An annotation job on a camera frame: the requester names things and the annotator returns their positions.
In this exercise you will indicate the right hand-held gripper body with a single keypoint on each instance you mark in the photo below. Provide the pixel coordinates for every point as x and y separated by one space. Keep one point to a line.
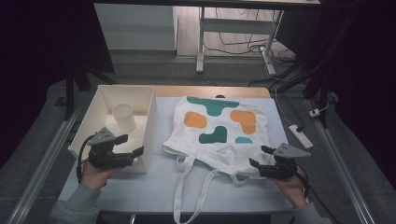
280 168

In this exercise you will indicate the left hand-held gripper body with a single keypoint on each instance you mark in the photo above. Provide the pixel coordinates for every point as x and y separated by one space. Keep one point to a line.
106 157

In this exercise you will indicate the white cup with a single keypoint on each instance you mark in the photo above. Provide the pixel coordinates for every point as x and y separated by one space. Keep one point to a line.
124 118

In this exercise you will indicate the white tote bag coloured blobs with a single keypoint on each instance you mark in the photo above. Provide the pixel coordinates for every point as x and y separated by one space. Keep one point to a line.
224 151

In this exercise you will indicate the white storage box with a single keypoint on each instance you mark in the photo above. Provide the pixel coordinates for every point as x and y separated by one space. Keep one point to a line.
93 112

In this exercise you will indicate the person's left hand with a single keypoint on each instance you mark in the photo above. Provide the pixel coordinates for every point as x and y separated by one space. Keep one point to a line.
93 177

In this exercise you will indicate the person's right hand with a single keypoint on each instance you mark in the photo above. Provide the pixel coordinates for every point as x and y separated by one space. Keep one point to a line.
291 189

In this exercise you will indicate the white power strip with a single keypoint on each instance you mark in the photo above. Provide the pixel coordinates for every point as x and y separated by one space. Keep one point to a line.
300 136

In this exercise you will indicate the pale table mat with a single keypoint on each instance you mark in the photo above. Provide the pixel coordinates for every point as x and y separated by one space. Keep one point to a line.
149 189

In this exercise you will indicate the small white adapter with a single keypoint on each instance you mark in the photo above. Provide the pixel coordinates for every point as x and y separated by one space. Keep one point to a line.
314 113

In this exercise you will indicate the black stand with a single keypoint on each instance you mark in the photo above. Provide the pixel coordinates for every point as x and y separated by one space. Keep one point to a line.
70 93
323 93

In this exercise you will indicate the black table grommet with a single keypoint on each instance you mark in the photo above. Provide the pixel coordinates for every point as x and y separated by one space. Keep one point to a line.
220 96

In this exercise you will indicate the white cabinet panel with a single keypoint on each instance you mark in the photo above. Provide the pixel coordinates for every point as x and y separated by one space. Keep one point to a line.
134 28

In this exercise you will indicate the white-legged desk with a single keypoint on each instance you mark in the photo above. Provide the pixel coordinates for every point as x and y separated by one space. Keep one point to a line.
232 25

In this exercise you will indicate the aluminium rail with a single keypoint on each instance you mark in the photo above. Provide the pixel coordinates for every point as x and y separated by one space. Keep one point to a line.
342 174
40 174

